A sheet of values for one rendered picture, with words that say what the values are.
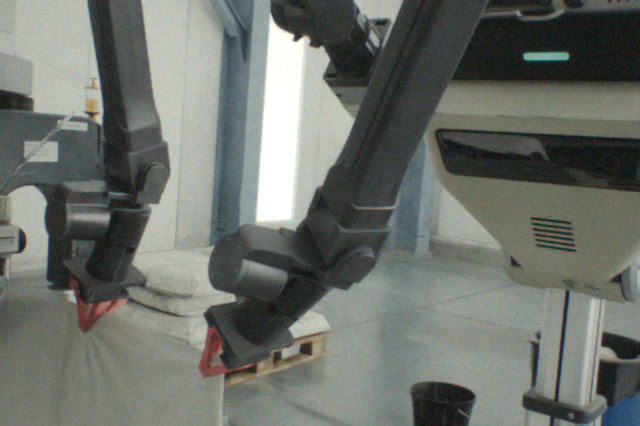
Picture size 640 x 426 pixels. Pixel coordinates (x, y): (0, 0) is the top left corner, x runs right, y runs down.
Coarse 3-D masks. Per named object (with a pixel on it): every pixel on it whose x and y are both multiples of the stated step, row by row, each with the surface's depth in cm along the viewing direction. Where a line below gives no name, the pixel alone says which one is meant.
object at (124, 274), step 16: (96, 256) 98; (112, 256) 98; (128, 256) 99; (64, 272) 99; (80, 272) 99; (96, 272) 99; (112, 272) 99; (128, 272) 102; (80, 288) 97; (96, 288) 97; (112, 288) 99
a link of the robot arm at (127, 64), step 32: (96, 0) 85; (128, 0) 86; (96, 32) 88; (128, 32) 88; (128, 64) 89; (128, 96) 91; (128, 128) 91; (160, 128) 94; (128, 160) 92; (160, 160) 96
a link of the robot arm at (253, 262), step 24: (240, 240) 72; (264, 240) 72; (288, 240) 74; (312, 240) 78; (216, 264) 74; (240, 264) 71; (264, 264) 72; (288, 264) 73; (312, 264) 74; (336, 264) 73; (360, 264) 72; (216, 288) 72; (240, 288) 72; (264, 288) 73
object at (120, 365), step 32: (0, 320) 112; (32, 320) 113; (64, 320) 112; (96, 320) 103; (128, 320) 100; (0, 352) 112; (32, 352) 113; (64, 352) 112; (96, 352) 103; (128, 352) 97; (160, 352) 91; (192, 352) 88; (0, 384) 113; (32, 384) 114; (64, 384) 108; (96, 384) 104; (128, 384) 97; (160, 384) 91; (192, 384) 88; (0, 416) 113; (32, 416) 114; (64, 416) 108; (96, 416) 104; (128, 416) 97; (160, 416) 91; (192, 416) 88
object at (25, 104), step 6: (0, 96) 111; (6, 96) 111; (12, 96) 112; (18, 96) 113; (0, 102) 111; (6, 102) 111; (12, 102) 112; (18, 102) 112; (24, 102) 113; (30, 102) 114; (0, 108) 111; (6, 108) 111; (12, 108) 112; (18, 108) 112; (24, 108) 113; (30, 108) 115
